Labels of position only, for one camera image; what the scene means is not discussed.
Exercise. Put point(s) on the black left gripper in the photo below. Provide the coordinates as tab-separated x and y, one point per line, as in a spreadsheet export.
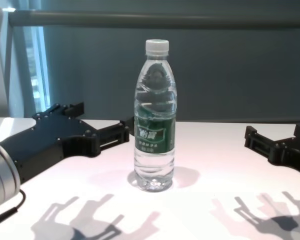
50	140

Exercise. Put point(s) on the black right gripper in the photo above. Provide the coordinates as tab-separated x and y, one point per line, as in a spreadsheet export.
292	155

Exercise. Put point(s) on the clear water bottle green label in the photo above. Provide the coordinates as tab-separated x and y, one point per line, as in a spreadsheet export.
155	140

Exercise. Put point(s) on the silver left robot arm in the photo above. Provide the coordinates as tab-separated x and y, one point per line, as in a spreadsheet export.
2	175

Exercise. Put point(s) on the small dark object behind bottle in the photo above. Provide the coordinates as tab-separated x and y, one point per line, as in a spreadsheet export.
132	127

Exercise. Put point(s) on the window glass strip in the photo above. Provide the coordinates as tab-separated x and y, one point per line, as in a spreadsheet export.
37	75

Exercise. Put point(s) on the grey horizontal handrail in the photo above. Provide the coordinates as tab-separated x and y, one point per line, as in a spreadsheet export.
140	18

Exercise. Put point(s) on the grey window frame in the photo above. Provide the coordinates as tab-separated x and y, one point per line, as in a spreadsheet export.
15	75

